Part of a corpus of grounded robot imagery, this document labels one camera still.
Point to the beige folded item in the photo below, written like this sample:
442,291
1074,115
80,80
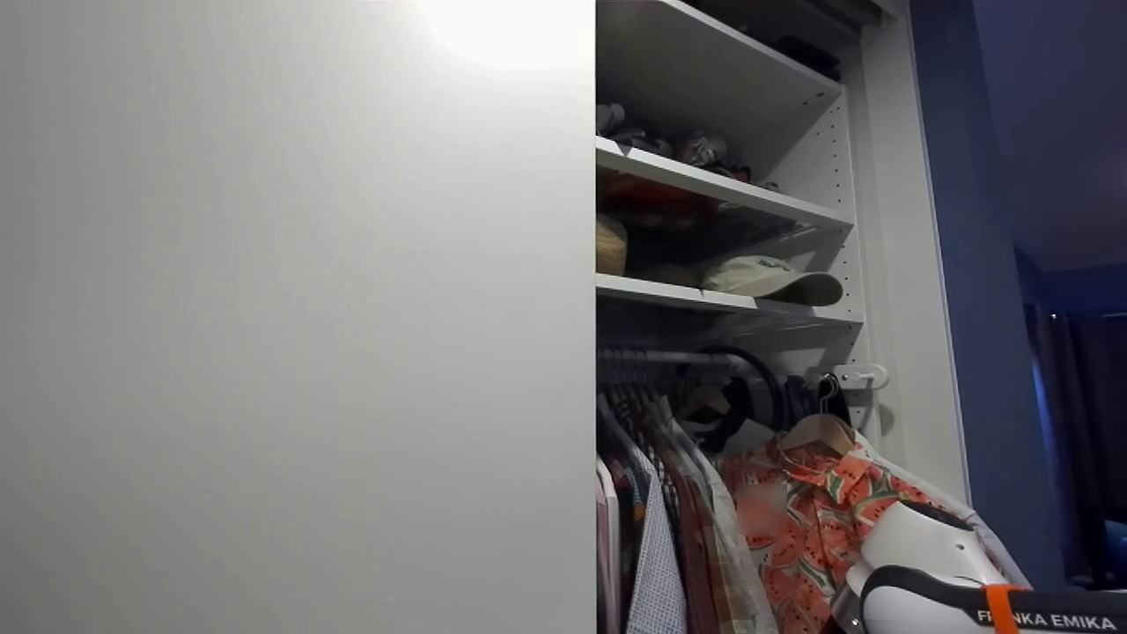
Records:
611,243

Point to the white sliding closet door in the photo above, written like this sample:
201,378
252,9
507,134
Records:
294,318

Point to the hanging clothes on rail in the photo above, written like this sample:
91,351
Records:
722,530

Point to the watermelon print shirt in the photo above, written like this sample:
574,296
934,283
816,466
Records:
796,530

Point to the white closet shelving unit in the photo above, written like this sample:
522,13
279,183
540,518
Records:
727,73

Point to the white hanging shirt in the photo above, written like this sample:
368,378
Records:
655,576

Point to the wooden clothes hanger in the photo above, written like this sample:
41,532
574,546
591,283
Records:
823,430

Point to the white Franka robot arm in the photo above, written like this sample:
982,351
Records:
927,551

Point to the grey crumpled item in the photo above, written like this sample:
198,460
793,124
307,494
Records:
703,148

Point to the dark red folded item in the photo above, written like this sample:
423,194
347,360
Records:
655,203

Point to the metal clothes rail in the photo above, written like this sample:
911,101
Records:
655,357

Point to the dark blue curtain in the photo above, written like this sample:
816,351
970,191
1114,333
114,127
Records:
1092,446

